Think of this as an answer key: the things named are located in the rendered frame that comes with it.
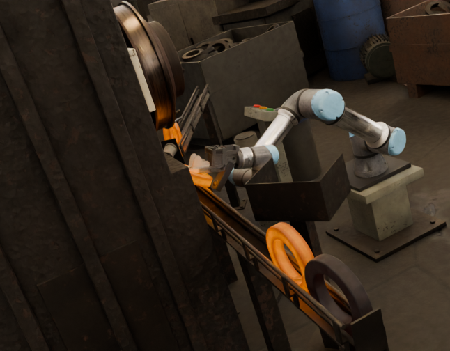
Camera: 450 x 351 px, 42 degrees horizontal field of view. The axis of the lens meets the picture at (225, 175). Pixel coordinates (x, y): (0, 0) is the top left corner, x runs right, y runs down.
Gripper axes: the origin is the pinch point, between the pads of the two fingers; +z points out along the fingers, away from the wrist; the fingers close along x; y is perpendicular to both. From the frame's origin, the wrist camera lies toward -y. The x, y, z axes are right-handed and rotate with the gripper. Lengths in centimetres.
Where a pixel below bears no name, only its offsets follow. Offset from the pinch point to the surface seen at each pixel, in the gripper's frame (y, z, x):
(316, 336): -66, -43, 18
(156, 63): 37.2, 9.8, 1.9
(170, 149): -4, -14, -55
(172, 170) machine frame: 7.3, 14.2, 25.3
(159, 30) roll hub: 47.3, 3.7, -11.9
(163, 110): 21.3, 6.9, -1.8
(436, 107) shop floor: -9, -237, -122
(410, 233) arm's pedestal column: -44, -111, -7
